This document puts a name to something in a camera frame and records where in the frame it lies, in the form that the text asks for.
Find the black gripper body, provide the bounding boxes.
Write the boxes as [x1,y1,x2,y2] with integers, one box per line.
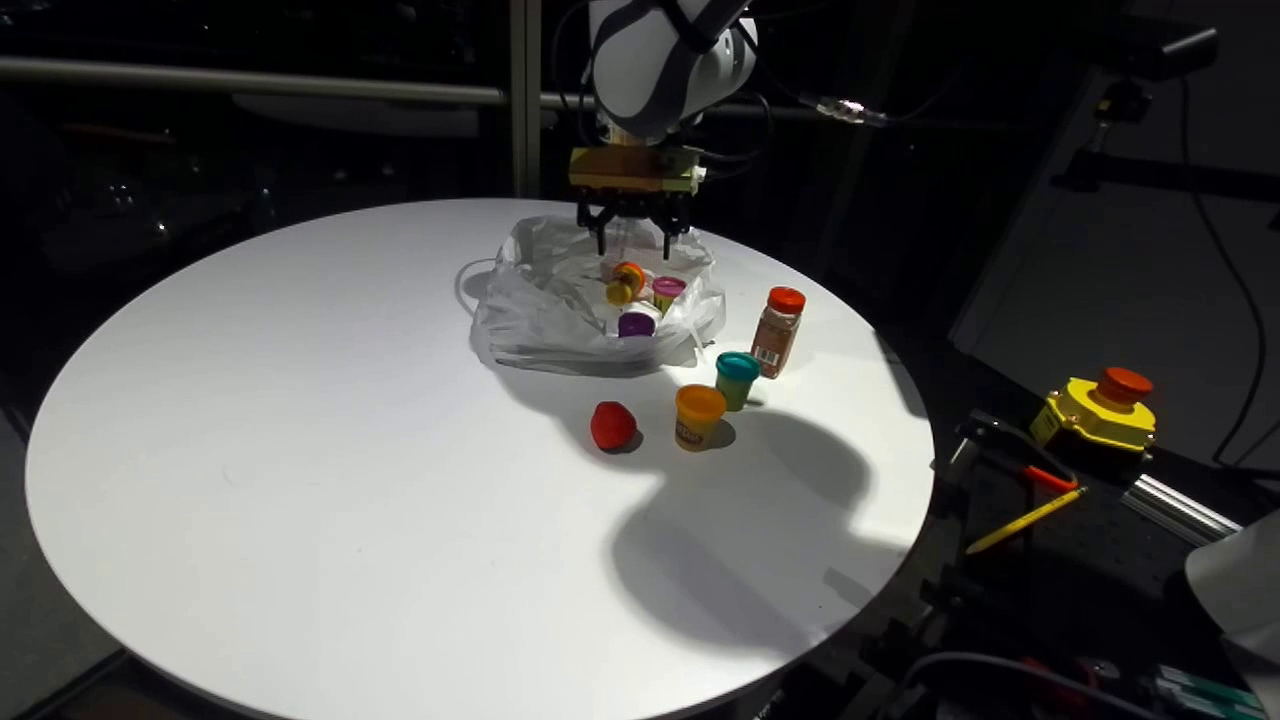
[571,184,701,230]

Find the spice jar with red lid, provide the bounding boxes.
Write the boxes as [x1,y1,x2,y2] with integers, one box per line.
[747,283,813,385]

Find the teal lid dough container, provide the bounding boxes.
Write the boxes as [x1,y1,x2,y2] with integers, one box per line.
[713,350,769,414]

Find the orange lid dough container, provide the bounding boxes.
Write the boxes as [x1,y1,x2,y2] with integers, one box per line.
[670,380,732,451]

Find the red strawberry plush toy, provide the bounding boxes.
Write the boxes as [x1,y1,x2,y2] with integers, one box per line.
[585,397,644,460]

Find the white plastic bag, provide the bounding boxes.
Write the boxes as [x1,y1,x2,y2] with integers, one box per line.
[452,211,728,376]

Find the yellow pencil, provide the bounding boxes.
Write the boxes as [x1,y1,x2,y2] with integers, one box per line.
[964,484,1087,559]

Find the yellow emergency stop button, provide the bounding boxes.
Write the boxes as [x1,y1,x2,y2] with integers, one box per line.
[1029,363,1161,460]

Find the aluminium profile bar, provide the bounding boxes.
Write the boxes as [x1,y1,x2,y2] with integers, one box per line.
[1126,467,1245,546]

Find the grey rounded cover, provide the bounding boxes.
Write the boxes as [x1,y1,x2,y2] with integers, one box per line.
[1184,510,1280,670]

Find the yellowish wrist camera block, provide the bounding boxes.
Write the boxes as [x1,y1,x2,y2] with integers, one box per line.
[564,141,713,205]

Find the vertical window post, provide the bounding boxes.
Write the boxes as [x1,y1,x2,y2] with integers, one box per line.
[506,0,548,205]

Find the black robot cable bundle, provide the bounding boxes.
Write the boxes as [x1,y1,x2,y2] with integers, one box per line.
[704,26,895,173]

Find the horizontal metal rail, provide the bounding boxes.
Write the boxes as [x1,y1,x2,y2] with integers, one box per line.
[0,51,596,130]

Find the red handled tool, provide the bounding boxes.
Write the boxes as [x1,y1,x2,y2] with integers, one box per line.
[1020,460,1085,500]

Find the black camera on stand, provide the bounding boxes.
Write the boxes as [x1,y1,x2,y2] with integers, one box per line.
[1087,10,1224,130]

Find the grey cable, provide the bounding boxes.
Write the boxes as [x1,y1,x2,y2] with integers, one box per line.
[899,647,1168,720]

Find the thin black hanging cable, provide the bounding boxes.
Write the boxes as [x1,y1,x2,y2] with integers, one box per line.
[1177,75,1274,467]

